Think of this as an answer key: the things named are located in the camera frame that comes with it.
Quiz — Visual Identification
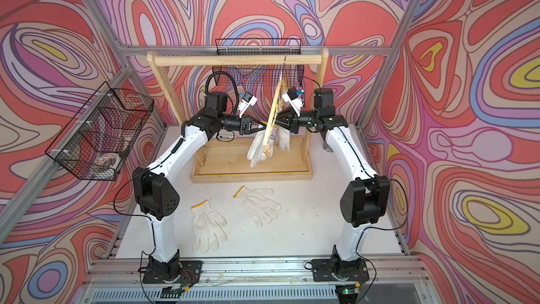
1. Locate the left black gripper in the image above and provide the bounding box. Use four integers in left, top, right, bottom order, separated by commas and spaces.
217, 114, 267, 137

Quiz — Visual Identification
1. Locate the yellow curved clip hanger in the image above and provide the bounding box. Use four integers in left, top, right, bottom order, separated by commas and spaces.
262, 55, 287, 157

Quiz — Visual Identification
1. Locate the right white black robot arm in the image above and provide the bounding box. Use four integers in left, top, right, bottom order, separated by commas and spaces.
288, 88, 391, 282

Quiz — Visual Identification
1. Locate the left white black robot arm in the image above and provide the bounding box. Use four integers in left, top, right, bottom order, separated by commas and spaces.
132, 91, 266, 284

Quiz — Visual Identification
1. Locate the wooden hanging rack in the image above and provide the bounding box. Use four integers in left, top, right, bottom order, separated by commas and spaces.
147, 48, 329, 184

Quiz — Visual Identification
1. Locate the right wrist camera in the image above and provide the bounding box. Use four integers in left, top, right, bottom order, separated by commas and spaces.
282, 87, 304, 117

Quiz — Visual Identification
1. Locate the back black wire basket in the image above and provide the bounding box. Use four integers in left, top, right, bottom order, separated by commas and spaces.
211, 37, 305, 88

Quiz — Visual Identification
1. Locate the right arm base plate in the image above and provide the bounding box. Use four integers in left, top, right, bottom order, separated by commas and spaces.
307, 257, 370, 284

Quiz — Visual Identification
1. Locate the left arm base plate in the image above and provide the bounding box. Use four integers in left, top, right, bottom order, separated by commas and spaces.
142, 260, 203, 285

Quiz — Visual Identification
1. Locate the side black wire basket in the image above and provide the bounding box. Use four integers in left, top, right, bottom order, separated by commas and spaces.
45, 83, 154, 181

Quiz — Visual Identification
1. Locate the aluminium front rail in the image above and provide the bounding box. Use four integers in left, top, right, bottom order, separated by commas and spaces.
75, 255, 442, 303

